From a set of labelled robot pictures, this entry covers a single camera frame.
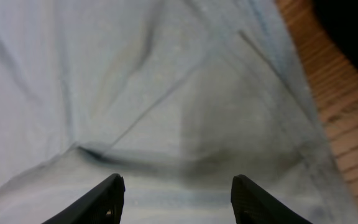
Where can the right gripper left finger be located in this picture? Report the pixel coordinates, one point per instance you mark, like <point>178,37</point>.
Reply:
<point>103,204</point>

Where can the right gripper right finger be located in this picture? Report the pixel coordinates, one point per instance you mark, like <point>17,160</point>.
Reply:
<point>253,205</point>

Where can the light blue printed t-shirt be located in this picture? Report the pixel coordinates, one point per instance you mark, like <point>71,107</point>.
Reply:
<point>176,96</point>

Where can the black garment pile right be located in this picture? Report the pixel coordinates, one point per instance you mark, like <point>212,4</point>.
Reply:
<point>339,18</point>

